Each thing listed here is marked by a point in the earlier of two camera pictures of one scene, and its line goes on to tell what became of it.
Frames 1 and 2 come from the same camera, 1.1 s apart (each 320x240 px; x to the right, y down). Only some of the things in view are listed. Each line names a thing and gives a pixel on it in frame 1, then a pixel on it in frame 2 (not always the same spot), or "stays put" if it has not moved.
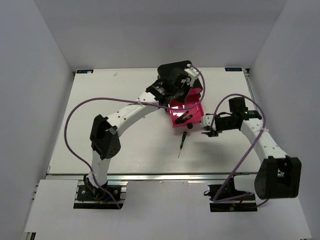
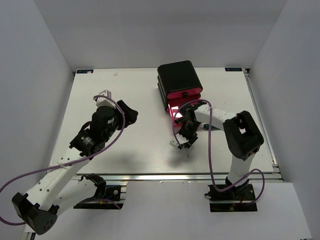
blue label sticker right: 233,69 stays put
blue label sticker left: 85,71 stays put
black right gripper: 212,133 → 191,140
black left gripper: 187,88 → 130,115
